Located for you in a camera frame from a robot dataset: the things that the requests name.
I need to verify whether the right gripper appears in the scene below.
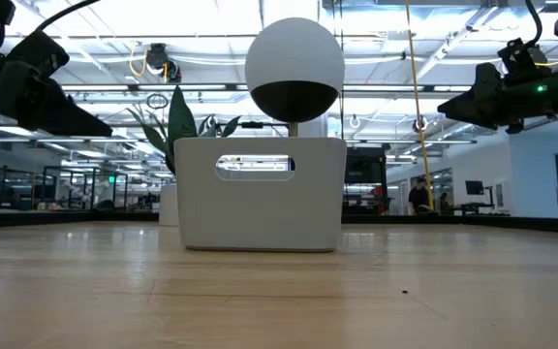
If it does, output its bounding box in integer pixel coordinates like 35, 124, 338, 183
437, 61, 558, 135

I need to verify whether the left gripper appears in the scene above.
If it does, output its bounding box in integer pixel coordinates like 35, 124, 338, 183
0, 57, 114, 139

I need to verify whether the white plastic bin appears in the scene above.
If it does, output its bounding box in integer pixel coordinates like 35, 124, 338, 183
173, 136, 349, 253

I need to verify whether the small monitor on stand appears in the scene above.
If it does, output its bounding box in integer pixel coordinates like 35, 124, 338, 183
464, 179, 496, 210

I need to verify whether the person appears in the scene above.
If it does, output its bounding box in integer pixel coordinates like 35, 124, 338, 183
407, 176, 431, 216

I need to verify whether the black monitor cart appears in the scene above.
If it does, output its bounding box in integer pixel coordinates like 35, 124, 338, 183
344, 145, 389, 215

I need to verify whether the green leafy plant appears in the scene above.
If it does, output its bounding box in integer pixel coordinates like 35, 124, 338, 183
126, 85, 242, 176

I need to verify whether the white and black sphere lamp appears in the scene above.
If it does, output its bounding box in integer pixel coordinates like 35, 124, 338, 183
244, 16, 346, 172

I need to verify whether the black metal frame rack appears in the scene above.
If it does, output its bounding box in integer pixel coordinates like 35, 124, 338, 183
41, 165, 130, 212

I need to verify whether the yellow hanging cable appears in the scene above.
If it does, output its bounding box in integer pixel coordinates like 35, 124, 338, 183
404, 0, 436, 210

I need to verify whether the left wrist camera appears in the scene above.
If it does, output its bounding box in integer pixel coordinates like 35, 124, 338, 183
6, 29, 71, 79

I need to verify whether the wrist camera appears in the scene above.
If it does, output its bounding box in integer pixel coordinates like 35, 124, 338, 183
6, 29, 71, 79
496, 37, 554, 86

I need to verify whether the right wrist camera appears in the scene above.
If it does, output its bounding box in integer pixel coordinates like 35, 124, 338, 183
496, 37, 554, 86

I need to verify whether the black hanging cable loop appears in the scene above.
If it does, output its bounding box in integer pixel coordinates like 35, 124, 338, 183
145, 92, 171, 111

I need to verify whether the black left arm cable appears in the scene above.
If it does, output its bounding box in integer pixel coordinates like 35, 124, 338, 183
34, 0, 102, 33

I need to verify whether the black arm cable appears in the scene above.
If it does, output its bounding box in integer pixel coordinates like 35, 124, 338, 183
34, 0, 102, 33
524, 0, 544, 48

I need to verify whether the black table edge rail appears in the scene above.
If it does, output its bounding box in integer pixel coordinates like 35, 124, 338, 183
0, 207, 558, 235

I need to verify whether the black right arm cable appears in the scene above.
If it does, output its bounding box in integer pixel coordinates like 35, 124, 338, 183
524, 0, 544, 48

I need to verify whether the ceiling cable reel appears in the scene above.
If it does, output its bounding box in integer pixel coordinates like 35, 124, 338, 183
144, 42, 183, 83

